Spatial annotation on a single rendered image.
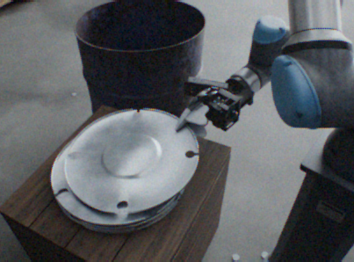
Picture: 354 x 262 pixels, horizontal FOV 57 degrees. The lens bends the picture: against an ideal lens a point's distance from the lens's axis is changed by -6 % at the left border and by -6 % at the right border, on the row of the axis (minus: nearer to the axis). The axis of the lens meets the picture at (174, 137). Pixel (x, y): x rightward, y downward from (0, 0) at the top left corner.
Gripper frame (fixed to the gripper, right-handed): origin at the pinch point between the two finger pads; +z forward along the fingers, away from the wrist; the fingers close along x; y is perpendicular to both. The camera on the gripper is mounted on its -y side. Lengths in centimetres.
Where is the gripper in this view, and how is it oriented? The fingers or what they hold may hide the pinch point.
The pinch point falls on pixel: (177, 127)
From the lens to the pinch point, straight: 78.1
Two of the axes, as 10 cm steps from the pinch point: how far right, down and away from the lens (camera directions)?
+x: 0.7, 6.8, 7.3
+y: 7.1, 4.8, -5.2
